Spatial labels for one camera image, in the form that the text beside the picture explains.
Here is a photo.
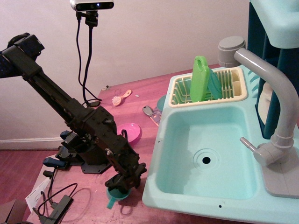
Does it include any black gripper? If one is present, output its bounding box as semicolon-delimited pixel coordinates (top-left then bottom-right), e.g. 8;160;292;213
105;149;147;193

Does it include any teal plastic cup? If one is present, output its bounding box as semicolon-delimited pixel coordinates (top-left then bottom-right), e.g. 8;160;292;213
106;188;131;209

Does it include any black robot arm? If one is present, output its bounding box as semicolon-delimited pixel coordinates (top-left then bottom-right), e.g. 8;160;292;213
0;33;147;193

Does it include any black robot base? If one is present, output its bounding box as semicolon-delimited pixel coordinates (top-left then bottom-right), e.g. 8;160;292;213
56;131;112;174

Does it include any teal toy sink unit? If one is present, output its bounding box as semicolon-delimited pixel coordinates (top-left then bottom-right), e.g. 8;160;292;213
142;66;299;224

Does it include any teal bowl behind sink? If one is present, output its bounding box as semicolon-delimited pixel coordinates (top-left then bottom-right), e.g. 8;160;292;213
157;95;166;112

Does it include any pink plastic plate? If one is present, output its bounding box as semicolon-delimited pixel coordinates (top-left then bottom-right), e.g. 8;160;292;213
117;123;142;144

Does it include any black usb hub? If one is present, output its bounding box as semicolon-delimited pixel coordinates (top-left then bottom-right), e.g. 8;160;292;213
39;195;73;224

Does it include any grey toy spatula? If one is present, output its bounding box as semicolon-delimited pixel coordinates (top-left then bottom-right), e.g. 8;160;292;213
142;105;162;126

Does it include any peach toy dish brush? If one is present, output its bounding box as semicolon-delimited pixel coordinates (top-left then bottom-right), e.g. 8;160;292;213
112;90;132;106

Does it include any blue clamp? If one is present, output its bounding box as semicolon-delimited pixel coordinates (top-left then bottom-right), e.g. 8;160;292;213
43;157;67;168

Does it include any white paper card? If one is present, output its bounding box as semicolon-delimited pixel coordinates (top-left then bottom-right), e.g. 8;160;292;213
25;167;54;212

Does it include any green plastic cutting board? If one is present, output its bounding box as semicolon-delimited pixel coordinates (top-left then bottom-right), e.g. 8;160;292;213
190;56;209;102

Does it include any brown cardboard box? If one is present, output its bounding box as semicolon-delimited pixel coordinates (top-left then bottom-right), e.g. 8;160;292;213
0;199;27;224

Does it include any teal plastic plate in rack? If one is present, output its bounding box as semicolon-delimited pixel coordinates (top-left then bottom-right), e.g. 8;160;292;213
207;69;222;99

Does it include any cream dish rack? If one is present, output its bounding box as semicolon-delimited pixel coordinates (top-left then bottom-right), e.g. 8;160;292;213
167;67;247;108

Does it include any grey toy faucet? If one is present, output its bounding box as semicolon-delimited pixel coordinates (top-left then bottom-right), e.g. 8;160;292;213
234;48;299;198

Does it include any grey round knob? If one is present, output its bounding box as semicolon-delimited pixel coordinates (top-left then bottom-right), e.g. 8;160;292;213
218;35;246;68

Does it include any dark teal toy shelf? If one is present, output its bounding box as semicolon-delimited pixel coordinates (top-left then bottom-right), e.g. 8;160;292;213
248;0;299;139

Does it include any black camera cable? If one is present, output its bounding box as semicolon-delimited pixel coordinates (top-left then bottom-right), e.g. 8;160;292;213
76;11;103;108

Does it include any silver depth camera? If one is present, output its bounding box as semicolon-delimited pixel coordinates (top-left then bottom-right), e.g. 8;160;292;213
70;0;114;12

